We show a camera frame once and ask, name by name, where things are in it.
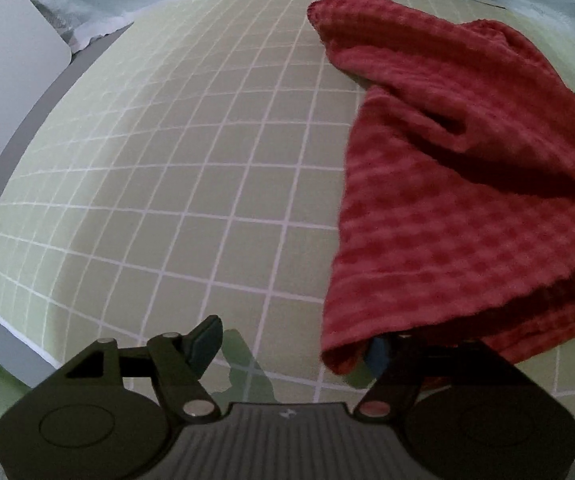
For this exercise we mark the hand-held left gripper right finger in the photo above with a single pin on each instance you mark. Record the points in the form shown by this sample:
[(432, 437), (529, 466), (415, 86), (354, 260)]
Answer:
[(378, 357)]

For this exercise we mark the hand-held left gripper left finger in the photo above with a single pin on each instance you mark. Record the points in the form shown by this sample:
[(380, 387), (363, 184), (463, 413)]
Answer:
[(206, 345)]

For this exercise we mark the green grid mat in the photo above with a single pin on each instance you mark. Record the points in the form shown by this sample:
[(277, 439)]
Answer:
[(177, 180)]

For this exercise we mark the white rounded board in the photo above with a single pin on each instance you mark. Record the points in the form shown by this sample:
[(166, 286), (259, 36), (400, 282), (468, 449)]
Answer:
[(7, 75)]

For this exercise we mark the red checked cloth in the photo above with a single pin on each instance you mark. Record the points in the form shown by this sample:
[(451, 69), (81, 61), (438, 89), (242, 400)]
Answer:
[(467, 200)]

